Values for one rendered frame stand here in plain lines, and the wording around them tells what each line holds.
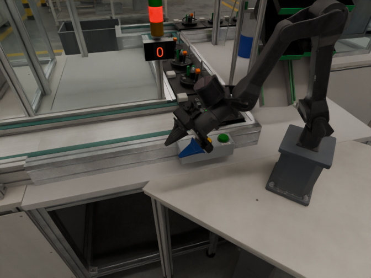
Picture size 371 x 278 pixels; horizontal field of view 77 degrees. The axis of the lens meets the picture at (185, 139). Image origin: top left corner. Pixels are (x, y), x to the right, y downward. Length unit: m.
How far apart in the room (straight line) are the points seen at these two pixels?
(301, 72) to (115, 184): 0.93
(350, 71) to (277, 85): 1.16
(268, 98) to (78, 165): 0.81
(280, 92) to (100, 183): 0.83
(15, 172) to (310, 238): 0.98
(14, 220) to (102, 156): 0.40
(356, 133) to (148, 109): 0.97
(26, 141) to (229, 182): 0.83
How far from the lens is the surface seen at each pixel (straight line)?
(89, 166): 0.93
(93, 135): 1.06
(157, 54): 1.00
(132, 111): 1.11
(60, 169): 0.95
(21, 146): 1.14
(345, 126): 1.36
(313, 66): 0.67
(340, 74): 2.18
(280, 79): 1.14
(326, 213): 0.93
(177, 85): 1.24
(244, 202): 0.85
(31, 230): 1.15
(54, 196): 0.96
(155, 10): 0.96
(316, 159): 0.78
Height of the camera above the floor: 1.54
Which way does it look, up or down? 40 degrees down
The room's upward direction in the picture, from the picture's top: straight up
